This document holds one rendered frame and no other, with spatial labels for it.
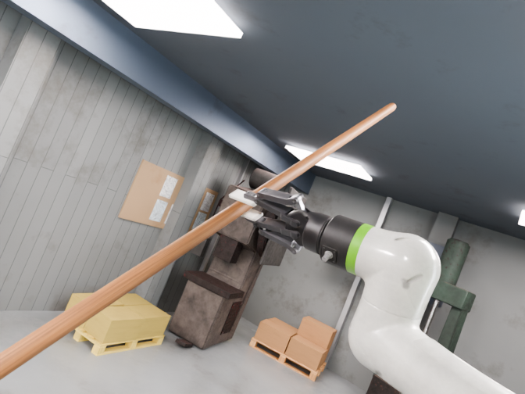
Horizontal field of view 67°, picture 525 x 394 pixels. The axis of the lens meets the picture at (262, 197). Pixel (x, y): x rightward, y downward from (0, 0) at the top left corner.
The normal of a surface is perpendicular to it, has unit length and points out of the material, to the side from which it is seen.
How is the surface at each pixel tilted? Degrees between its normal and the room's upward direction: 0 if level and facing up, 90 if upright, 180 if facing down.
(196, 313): 90
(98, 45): 90
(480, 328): 90
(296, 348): 90
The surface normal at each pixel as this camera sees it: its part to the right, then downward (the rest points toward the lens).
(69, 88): 0.79, 0.29
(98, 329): -0.43, -0.23
